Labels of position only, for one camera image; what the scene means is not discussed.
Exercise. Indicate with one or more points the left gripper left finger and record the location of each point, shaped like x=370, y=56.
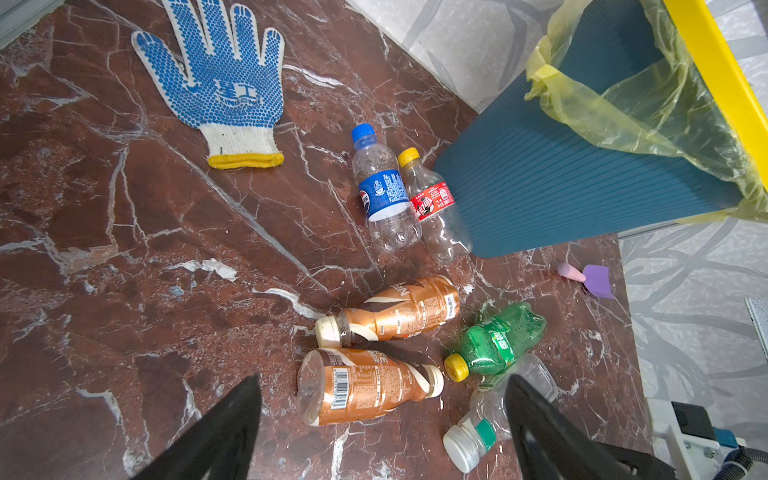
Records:
x=218, y=446

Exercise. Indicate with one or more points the white wire mesh basket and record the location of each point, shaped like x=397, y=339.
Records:
x=758, y=311

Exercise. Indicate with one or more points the red label bottle yellow cap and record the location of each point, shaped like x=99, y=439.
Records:
x=443, y=231

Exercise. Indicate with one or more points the clear square bottle green-white cap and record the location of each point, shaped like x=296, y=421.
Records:
x=486, y=422

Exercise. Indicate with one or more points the teal bin with yellow rim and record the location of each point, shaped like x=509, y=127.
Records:
x=523, y=180

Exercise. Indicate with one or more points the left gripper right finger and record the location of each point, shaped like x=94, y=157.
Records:
x=549, y=446

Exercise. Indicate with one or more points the green Sprite bottle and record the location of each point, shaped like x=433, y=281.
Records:
x=491, y=346

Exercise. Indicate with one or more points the purple pink toy scoop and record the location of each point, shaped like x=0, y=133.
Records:
x=595, y=278

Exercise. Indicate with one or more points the Pepsi bottle blue cap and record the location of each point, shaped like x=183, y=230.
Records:
x=390, y=216

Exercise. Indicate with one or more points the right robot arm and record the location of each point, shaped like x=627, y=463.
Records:
x=696, y=448

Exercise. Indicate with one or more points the blue dotted work glove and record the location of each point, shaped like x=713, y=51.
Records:
x=228, y=83

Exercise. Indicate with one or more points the brown coffee bottle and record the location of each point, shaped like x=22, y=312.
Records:
x=399, y=312
x=346, y=385

